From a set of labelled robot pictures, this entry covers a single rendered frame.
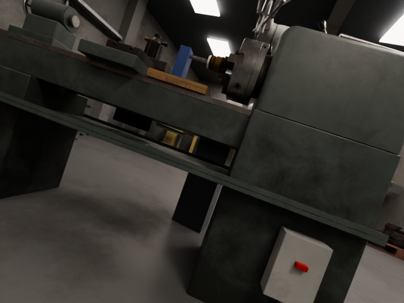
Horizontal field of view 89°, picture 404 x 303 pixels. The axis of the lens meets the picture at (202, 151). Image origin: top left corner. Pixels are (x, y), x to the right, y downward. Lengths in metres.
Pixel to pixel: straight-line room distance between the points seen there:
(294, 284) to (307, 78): 0.81
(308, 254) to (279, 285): 0.16
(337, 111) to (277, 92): 0.25
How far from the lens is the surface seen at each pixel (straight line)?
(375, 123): 1.07
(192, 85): 1.00
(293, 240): 0.92
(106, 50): 1.15
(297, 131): 0.94
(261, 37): 1.69
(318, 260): 0.97
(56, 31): 1.59
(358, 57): 1.10
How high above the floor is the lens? 0.65
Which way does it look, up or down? 2 degrees down
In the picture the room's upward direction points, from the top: 20 degrees clockwise
